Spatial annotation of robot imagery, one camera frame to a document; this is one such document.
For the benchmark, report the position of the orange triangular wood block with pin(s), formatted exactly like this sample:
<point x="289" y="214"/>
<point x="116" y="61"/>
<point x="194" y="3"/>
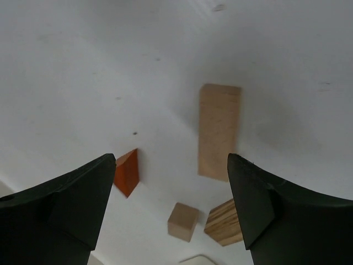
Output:
<point x="127" y="174"/>

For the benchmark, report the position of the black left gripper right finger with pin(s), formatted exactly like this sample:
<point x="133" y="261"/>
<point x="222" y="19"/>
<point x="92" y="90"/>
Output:
<point x="284" y="223"/>

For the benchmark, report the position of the striped dark wood block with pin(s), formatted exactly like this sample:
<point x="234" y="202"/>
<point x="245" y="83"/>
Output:
<point x="222" y="224"/>

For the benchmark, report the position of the light wood cube block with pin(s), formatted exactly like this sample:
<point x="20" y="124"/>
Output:
<point x="182" y="221"/>

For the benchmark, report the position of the white plastic tray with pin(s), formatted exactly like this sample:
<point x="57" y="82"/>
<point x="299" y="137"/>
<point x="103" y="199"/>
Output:
<point x="198" y="260"/>

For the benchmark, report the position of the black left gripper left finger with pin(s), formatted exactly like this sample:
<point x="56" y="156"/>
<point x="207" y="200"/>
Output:
<point x="58" y="221"/>

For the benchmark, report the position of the long light wood block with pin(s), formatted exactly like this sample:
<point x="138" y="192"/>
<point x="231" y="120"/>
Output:
<point x="219" y="112"/>

